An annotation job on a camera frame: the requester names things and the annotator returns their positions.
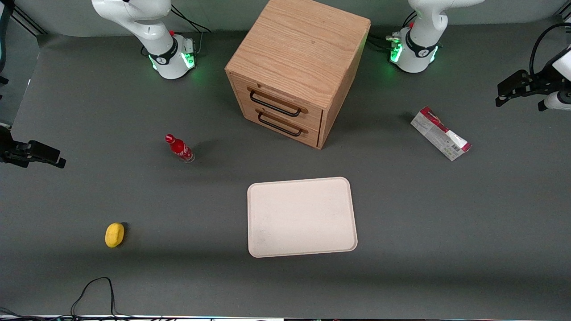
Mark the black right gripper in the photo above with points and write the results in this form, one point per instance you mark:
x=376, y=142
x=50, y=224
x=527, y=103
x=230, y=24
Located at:
x=8, y=150

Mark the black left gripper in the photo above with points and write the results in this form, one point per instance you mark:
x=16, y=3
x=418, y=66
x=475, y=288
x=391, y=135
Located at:
x=540, y=83

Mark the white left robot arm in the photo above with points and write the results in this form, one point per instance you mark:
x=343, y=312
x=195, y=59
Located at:
x=417, y=54

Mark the red cookie box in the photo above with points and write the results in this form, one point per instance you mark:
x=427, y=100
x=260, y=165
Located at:
x=439, y=133

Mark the beige plastic tray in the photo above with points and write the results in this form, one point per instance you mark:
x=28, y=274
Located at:
x=301, y=217

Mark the yellow lemon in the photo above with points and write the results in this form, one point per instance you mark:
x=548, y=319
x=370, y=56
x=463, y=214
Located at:
x=114, y=235

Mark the red cola bottle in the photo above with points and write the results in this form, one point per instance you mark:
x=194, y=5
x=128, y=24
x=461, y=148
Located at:
x=180, y=149

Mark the wooden drawer front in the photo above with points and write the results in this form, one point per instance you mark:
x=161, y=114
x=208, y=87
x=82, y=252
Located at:
x=312, y=117
x=250, y=113

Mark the wooden drawer cabinet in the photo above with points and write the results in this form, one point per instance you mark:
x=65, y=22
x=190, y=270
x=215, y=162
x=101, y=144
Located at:
x=299, y=42

